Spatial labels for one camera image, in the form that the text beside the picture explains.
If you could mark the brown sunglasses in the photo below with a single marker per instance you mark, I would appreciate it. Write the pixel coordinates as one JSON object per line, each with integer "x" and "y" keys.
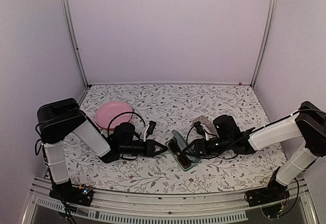
{"x": 182, "y": 159}

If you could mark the grey glasses case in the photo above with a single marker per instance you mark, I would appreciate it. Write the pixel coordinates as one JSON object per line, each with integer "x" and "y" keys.
{"x": 206, "y": 122}

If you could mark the blue glasses case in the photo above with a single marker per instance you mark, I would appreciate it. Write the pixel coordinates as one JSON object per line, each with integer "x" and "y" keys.
{"x": 182, "y": 145}

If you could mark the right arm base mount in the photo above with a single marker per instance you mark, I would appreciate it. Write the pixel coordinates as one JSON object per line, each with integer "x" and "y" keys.
{"x": 273, "y": 192}

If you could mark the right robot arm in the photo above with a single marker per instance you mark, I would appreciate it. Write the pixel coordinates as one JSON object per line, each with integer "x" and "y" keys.
{"x": 308, "y": 123}

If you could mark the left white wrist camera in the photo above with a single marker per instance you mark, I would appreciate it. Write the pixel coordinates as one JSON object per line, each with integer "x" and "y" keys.
{"x": 148, "y": 130}

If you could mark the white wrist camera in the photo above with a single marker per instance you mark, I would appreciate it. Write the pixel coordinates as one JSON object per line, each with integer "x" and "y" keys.
{"x": 200, "y": 129}
{"x": 148, "y": 130}

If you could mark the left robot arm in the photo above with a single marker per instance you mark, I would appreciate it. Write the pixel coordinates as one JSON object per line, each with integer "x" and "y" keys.
{"x": 61, "y": 118}

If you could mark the front aluminium rail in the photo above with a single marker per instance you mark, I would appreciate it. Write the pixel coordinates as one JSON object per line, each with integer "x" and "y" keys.
{"x": 123, "y": 207}

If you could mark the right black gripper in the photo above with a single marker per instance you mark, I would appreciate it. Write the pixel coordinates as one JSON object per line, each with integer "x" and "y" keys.
{"x": 199, "y": 143}

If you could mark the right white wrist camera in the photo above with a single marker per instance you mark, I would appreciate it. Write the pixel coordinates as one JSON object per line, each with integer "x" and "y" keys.
{"x": 200, "y": 129}

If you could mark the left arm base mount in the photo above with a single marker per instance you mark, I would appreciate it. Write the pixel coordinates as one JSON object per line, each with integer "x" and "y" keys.
{"x": 66, "y": 192}

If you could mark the left aluminium frame post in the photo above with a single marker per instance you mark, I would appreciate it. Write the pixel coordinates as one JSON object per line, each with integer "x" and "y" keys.
{"x": 74, "y": 44}

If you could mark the aluminium frame post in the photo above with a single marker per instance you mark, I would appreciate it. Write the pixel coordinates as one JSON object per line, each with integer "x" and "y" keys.
{"x": 264, "y": 43}
{"x": 74, "y": 44}

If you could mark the pink plate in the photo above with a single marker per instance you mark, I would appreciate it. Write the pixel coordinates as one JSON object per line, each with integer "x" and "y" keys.
{"x": 108, "y": 111}

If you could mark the right aluminium frame post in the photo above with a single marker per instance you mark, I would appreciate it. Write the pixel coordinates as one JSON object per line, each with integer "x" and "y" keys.
{"x": 264, "y": 43}

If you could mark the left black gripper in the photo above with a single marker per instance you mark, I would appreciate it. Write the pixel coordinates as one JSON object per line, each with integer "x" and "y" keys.
{"x": 151, "y": 144}

